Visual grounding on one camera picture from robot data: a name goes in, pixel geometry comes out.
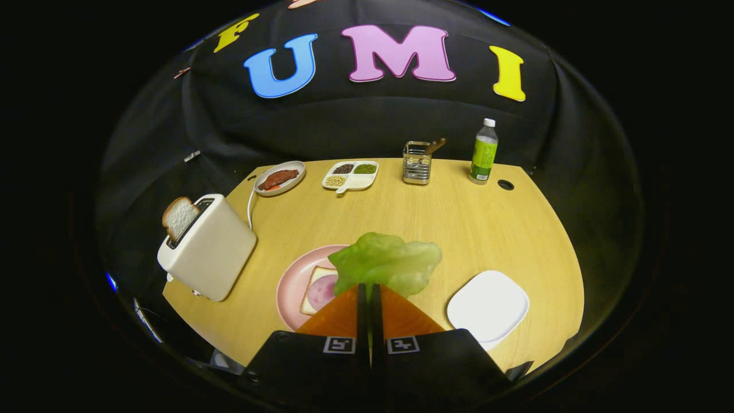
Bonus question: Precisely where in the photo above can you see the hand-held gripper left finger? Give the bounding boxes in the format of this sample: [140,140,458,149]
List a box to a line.
[244,283,370,405]

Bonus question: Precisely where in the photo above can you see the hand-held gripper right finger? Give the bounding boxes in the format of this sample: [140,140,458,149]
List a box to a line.
[370,283,534,405]

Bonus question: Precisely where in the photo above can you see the green lettuce leaf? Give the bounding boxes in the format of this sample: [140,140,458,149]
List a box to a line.
[328,232,443,299]

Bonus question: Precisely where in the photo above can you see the toasted bread slice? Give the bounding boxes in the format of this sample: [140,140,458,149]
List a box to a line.
[162,197,200,243]

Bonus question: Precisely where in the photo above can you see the pink ham slice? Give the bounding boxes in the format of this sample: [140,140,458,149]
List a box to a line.
[307,274,340,310]

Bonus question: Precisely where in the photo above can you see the white square plate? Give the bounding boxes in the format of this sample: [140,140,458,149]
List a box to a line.
[447,270,529,352]

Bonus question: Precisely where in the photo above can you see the pink round plate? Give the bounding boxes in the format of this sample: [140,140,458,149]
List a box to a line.
[276,245,368,332]

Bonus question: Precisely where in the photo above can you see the bread slice under ham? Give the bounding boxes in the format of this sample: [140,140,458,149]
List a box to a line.
[299,266,345,316]

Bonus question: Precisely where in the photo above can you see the white toaster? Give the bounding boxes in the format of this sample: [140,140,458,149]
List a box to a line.
[157,194,257,303]

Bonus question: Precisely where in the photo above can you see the white oval plate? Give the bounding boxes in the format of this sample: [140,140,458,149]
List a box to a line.
[253,161,306,197]

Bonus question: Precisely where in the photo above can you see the red meat slice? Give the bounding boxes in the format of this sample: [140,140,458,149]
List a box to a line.
[258,169,300,191]

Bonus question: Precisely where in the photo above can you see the white divided dish with beans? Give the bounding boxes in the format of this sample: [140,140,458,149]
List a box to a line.
[322,161,379,196]

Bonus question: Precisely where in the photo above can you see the metal utensil holder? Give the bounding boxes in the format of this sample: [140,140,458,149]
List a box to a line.
[402,141,432,185]

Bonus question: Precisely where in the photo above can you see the green label plastic bottle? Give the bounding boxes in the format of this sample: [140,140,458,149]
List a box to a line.
[469,118,499,185]

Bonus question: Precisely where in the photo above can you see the black backdrop cloth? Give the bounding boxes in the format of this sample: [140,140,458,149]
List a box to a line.
[95,0,646,368]

